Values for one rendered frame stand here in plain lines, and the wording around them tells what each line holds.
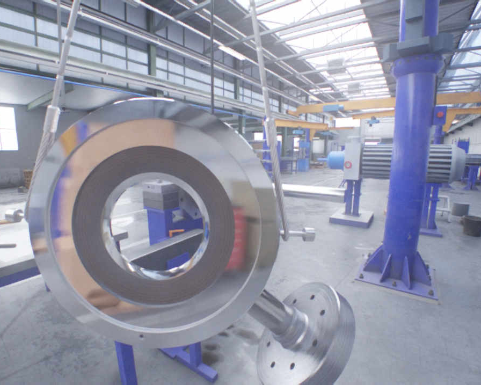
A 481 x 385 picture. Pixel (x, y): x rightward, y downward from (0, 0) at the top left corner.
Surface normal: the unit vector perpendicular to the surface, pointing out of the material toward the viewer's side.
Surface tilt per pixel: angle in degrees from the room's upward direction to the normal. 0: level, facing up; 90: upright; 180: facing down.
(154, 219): 90
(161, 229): 90
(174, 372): 0
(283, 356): 49
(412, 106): 90
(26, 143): 90
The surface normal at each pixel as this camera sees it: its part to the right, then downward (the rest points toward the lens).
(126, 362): 0.83, 0.09
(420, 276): -0.84, 0.09
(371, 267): -0.22, 0.16
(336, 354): 0.30, -0.24
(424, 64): -0.28, 0.74
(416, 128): -0.45, 0.14
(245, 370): 0.00, -0.99
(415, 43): -0.67, 0.12
